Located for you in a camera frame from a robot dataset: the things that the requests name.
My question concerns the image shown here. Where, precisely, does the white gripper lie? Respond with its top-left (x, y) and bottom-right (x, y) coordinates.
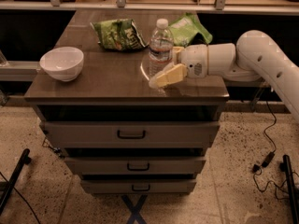
top-left (149, 45), bottom-right (208, 89)

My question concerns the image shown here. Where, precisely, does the clear plastic water bottle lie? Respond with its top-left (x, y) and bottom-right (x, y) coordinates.
top-left (149, 19), bottom-right (174, 77)

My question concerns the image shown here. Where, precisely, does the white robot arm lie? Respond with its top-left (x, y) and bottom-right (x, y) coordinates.
top-left (149, 30), bottom-right (299, 121)

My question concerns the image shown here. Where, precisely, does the light green chip bag right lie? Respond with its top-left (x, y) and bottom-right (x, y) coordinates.
top-left (169, 13), bottom-right (213, 47)

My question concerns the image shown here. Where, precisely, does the green chip bag left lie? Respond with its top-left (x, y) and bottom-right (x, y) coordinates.
top-left (91, 19), bottom-right (148, 51)

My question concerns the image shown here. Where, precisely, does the grey drawer cabinet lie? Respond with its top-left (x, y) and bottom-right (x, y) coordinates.
top-left (25, 12), bottom-right (229, 182)

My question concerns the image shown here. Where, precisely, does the white ceramic bowl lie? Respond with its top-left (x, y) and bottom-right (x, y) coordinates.
top-left (39, 47), bottom-right (84, 82)

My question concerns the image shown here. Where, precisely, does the black stand leg right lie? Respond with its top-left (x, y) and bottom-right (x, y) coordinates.
top-left (280, 155), bottom-right (299, 224)

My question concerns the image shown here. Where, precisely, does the black stand leg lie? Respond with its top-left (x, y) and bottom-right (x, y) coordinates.
top-left (280, 155), bottom-right (299, 224)
top-left (0, 148), bottom-right (31, 215)

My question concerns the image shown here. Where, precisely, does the black stand leg left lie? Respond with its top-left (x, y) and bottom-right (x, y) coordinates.
top-left (0, 148), bottom-right (31, 215)

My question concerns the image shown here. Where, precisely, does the black power cable with adapter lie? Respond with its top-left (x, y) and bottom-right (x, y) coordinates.
top-left (251, 100), bottom-right (299, 202)

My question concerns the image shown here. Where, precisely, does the middle drawer with handle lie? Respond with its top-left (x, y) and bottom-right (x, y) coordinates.
top-left (64, 157), bottom-right (206, 175)

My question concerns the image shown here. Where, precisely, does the drawer with handle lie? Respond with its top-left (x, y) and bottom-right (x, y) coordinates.
top-left (64, 157), bottom-right (206, 175)
top-left (40, 121), bottom-right (220, 148)
top-left (80, 179), bottom-right (196, 194)

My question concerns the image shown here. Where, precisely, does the top drawer with handle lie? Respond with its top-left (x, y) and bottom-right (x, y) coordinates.
top-left (40, 121), bottom-right (220, 148)

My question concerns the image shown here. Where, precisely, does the bottom drawer with handle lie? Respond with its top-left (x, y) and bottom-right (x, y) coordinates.
top-left (80, 179), bottom-right (196, 194)

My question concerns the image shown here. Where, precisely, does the metal railing frame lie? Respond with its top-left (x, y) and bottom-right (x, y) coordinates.
top-left (0, 0), bottom-right (299, 110)

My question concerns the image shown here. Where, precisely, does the thin black cable left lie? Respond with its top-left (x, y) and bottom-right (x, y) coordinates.
top-left (0, 171), bottom-right (42, 224)

